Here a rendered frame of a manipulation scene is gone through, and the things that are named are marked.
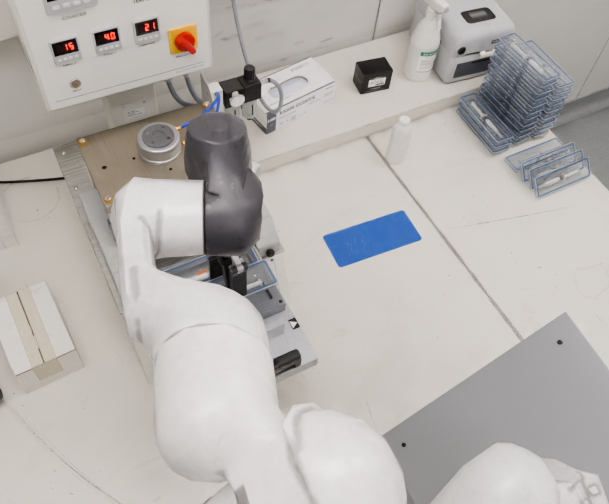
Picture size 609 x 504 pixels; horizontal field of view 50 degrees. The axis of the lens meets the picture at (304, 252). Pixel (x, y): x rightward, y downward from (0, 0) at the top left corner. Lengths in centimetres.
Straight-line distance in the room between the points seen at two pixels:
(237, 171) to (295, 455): 40
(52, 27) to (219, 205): 54
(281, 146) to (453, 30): 57
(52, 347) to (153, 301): 76
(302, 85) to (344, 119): 14
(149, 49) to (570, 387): 94
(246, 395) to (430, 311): 102
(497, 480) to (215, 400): 37
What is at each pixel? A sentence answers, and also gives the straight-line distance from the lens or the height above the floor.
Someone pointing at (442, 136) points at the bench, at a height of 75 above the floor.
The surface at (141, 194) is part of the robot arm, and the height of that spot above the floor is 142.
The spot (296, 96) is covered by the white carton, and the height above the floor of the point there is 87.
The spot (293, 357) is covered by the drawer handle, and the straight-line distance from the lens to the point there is 113.
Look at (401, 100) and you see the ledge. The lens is 188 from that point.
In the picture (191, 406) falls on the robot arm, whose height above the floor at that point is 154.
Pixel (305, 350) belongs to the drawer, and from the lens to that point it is 118.
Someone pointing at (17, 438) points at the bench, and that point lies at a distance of 143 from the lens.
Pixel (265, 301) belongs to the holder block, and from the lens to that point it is 121.
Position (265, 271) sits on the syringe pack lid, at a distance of 117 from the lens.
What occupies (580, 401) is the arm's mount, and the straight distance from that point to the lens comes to 115.
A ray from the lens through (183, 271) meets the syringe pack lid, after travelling 123.
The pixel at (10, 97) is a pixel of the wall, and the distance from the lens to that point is 172.
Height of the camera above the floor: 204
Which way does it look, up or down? 56 degrees down
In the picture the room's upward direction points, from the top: 7 degrees clockwise
